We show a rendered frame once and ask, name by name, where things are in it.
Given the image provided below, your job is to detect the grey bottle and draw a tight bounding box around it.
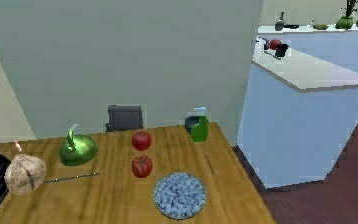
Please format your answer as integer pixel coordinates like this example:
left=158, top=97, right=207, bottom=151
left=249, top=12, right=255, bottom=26
left=274, top=11, right=286, bottom=32

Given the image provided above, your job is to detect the wooden table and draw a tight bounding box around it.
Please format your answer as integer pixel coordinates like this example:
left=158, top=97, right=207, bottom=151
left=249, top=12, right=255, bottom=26
left=0, top=121, right=277, bottom=224

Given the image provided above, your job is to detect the round brown bread loaf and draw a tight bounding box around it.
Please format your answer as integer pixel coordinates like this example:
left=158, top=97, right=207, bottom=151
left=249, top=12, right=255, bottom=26
left=4, top=153, right=48, bottom=196

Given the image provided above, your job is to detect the red apple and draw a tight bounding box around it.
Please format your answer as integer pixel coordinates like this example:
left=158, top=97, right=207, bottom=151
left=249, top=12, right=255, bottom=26
left=268, top=39, right=283, bottom=51

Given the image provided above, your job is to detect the thin grey knife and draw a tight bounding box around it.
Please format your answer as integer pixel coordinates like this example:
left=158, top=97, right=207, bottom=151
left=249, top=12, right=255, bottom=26
left=42, top=172, right=101, bottom=184

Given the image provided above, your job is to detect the green spray bottle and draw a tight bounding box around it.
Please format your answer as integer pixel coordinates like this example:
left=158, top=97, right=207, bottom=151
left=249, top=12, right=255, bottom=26
left=190, top=106, right=210, bottom=143

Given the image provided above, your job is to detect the green kettle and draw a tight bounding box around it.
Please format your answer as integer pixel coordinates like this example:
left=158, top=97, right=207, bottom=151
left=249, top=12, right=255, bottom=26
left=59, top=123, right=99, bottom=167

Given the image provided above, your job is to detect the black mug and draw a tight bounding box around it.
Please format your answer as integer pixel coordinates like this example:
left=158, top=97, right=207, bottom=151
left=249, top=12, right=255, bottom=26
left=275, top=43, right=290, bottom=58

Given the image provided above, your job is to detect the pale blue kitchen counter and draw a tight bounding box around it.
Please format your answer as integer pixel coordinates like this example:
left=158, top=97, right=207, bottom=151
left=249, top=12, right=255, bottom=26
left=236, top=25, right=358, bottom=190

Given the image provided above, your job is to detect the red tomato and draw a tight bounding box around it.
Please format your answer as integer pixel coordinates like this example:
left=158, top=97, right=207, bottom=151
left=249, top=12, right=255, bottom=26
left=131, top=155, right=154, bottom=179
left=131, top=131, right=153, bottom=152

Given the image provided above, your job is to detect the thin grey pencil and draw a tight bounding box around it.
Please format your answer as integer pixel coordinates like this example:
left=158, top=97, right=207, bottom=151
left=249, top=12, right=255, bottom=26
left=204, top=151, right=216, bottom=176

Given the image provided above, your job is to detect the blue patterned plate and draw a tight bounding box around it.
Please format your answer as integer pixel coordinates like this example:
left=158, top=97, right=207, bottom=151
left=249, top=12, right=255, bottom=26
left=152, top=171, right=208, bottom=220

